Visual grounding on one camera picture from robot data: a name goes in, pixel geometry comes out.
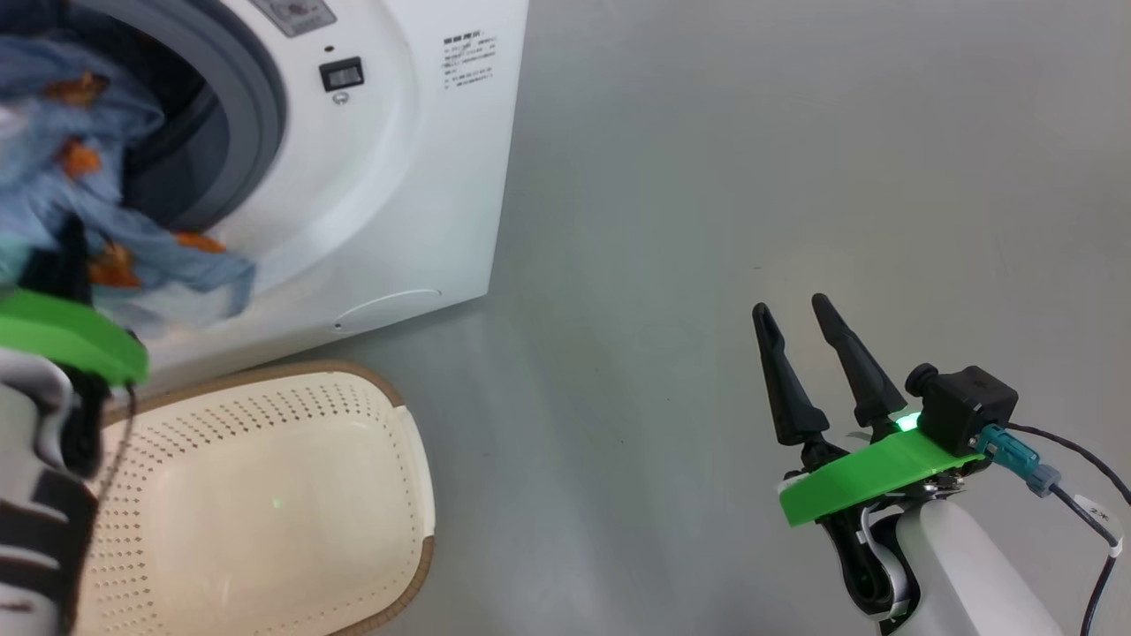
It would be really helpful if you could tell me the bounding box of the blue bear-print garment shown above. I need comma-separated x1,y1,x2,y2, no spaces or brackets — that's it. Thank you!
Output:
0,34,257,337

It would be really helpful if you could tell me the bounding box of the black door latch socket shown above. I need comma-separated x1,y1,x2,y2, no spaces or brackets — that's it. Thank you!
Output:
319,57,365,93

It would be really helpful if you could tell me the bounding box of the grey warning sticker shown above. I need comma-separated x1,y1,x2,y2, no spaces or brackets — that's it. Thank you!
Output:
250,0,338,38

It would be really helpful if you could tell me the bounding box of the grey rubber door gasket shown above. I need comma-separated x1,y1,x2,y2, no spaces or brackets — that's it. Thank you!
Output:
71,0,289,233

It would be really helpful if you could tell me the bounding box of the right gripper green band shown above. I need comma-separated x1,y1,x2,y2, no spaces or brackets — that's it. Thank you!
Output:
752,293,986,528

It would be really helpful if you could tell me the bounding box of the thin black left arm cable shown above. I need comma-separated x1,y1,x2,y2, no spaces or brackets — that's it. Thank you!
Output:
93,382,139,506

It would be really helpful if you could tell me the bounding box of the small printed text label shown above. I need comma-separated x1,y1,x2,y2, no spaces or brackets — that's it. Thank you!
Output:
442,35,498,89

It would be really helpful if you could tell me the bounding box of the round filter cover panel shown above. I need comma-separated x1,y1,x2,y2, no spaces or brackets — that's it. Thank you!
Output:
334,289,443,333

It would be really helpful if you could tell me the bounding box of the white front-load washing machine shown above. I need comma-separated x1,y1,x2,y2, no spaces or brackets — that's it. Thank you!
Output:
0,0,529,394

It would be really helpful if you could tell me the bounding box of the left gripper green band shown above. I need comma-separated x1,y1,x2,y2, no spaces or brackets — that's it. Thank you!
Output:
0,218,149,387

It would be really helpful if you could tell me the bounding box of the cream perforated laundry basket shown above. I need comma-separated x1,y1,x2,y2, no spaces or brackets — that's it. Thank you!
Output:
66,360,436,636

